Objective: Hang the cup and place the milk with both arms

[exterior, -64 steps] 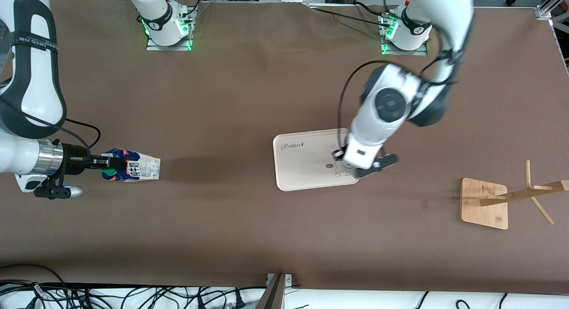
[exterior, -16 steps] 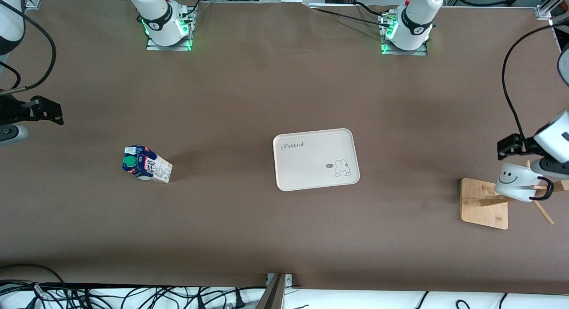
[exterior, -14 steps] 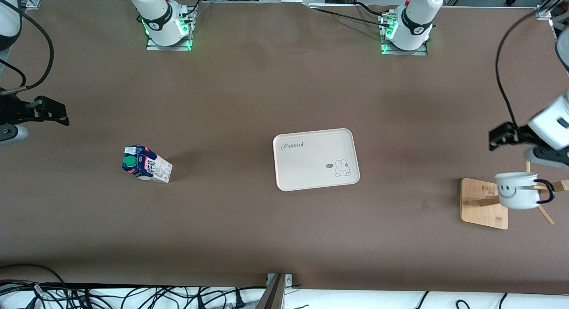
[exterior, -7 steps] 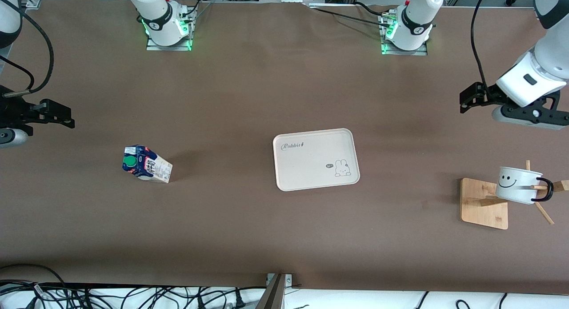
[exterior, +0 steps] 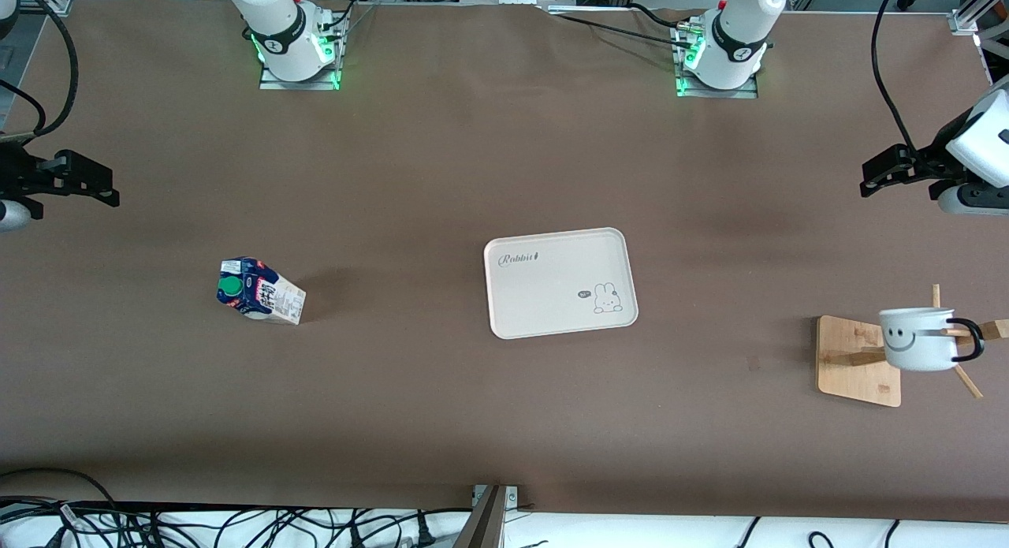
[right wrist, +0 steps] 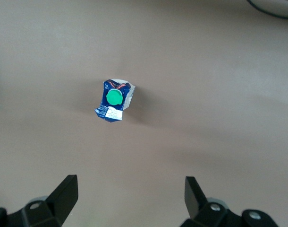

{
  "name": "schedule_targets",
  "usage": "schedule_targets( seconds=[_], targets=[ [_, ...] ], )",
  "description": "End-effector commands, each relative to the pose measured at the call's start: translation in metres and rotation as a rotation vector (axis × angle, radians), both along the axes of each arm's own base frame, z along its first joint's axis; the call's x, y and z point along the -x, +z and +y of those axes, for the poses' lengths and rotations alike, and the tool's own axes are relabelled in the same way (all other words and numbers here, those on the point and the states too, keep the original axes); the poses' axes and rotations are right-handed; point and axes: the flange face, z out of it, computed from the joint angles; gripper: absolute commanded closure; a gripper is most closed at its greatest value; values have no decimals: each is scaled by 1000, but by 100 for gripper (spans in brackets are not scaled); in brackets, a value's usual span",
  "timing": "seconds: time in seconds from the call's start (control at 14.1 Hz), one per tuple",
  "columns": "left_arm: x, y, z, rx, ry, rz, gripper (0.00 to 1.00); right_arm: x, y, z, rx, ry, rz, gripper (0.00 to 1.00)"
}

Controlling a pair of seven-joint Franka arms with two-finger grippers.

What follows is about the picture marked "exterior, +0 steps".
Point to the aluminium profile pole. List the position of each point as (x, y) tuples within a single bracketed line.
[(485, 528)]

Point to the cream rabbit print tray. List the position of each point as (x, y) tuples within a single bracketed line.
[(552, 280)]

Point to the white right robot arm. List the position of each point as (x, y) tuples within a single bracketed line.
[(276, 20)]

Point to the blue white milk carton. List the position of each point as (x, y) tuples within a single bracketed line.
[(264, 296)]

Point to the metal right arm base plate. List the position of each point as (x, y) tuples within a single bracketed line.
[(299, 84)]

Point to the wooden cup rack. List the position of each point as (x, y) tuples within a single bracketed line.
[(851, 374)]

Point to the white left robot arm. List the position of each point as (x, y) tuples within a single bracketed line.
[(737, 27)]

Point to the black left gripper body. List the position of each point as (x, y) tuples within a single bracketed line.
[(927, 167)]

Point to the brown table cover sheet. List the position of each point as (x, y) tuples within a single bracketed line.
[(236, 414)]

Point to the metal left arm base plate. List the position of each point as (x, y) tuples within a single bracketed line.
[(717, 93)]

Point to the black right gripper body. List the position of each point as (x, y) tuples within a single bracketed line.
[(17, 174)]

